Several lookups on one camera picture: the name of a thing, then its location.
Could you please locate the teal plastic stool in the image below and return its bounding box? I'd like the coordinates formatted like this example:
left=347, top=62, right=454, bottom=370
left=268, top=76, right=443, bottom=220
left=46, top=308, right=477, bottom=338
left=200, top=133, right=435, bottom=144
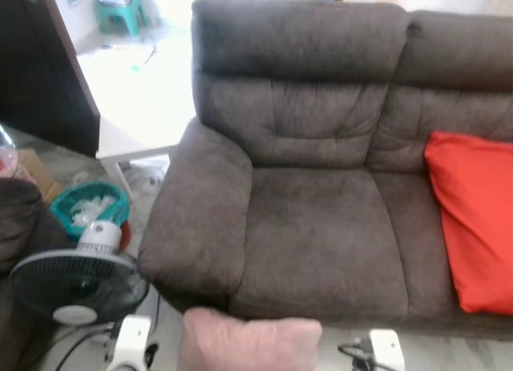
left=95, top=0, right=150, bottom=38

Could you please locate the pink pillow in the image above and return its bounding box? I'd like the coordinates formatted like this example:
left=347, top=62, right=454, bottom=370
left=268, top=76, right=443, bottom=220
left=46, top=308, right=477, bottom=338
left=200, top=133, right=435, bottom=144
left=177, top=306, right=324, bottom=371

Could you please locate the dark brown door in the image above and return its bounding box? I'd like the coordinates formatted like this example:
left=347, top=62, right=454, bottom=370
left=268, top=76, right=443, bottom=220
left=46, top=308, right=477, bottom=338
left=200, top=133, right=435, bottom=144
left=0, top=0, right=102, bottom=158

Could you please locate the cardboard box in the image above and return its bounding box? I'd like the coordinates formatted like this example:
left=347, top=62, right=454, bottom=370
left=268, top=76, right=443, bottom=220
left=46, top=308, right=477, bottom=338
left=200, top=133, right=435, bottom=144
left=15, top=147, right=62, bottom=204

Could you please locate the red pillow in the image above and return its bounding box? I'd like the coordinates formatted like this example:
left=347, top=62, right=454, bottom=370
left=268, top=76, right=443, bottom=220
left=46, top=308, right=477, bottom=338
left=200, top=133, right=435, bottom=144
left=422, top=130, right=513, bottom=317

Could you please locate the grey-brown two-seat sofa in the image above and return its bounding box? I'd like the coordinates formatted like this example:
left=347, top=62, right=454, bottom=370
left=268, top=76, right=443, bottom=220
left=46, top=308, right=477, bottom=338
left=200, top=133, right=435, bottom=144
left=137, top=0, right=513, bottom=341

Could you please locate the white low table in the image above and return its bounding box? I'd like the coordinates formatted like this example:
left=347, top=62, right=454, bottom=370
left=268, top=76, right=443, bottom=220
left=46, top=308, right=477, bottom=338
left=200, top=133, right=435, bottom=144
left=95, top=113, right=183, bottom=198

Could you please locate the teal plastic basket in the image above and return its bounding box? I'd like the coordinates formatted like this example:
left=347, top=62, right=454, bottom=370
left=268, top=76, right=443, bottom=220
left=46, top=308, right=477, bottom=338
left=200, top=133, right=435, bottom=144
left=49, top=180, right=131, bottom=243

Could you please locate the black electric fan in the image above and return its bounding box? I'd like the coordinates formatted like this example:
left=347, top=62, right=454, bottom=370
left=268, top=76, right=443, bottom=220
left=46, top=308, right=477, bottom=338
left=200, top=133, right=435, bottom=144
left=9, top=219, right=151, bottom=329

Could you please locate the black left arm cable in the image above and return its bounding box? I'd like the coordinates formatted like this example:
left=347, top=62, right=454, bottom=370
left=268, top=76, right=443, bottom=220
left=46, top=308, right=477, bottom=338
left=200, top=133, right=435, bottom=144
left=32, top=323, right=114, bottom=371

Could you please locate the pink packaged item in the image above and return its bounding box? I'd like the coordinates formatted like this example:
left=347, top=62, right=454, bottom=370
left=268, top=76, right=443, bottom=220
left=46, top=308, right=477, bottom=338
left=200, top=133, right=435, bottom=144
left=0, top=126, right=19, bottom=180

